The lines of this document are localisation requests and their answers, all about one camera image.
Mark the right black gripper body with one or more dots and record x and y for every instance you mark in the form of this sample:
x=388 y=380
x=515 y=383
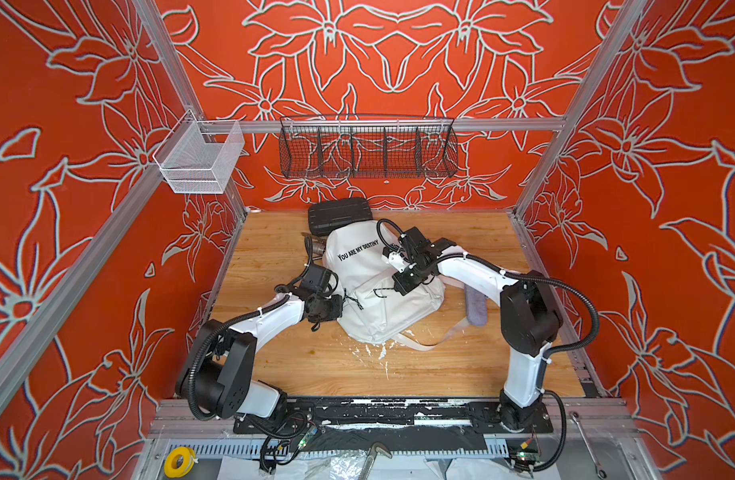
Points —
x=410 y=275

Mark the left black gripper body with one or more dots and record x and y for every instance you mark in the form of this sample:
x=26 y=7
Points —
x=328 y=307

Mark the white student backpack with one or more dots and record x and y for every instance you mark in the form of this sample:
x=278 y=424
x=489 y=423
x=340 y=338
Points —
x=373 y=311

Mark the purple glasses case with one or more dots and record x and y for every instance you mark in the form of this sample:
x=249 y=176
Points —
x=476 y=307

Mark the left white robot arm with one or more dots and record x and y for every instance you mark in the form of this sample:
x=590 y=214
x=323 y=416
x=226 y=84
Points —
x=216 y=379

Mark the metal pipe elbow fitting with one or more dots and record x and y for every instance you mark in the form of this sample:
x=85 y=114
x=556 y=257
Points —
x=317 y=250

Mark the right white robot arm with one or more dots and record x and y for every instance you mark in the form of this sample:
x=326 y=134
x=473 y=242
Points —
x=530 y=318

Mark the black plastic case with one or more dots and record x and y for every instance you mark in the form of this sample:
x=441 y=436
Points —
x=325 y=217

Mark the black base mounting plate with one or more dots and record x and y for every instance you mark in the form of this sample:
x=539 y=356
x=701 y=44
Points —
x=482 y=414

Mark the yellow tape roll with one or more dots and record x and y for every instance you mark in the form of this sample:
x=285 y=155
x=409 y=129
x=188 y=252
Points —
x=179 y=462

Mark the small green circuit board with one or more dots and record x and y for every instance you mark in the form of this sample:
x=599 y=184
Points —
x=523 y=460

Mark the steel wrench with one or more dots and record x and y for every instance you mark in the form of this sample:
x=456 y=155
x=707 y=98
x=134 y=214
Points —
x=599 y=470

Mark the black wire wall basket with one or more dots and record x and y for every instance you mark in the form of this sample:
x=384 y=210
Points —
x=345 y=146

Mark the white wire mesh basket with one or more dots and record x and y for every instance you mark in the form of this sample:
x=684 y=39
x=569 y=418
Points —
x=199 y=156

